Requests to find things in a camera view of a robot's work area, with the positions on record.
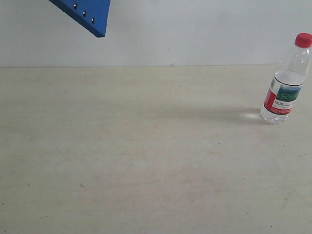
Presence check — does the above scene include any blue ring binder notebook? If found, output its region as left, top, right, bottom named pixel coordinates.
left=50, top=0, right=111, bottom=38

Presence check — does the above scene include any clear plastic water bottle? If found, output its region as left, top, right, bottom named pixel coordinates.
left=261, top=33, right=312, bottom=124

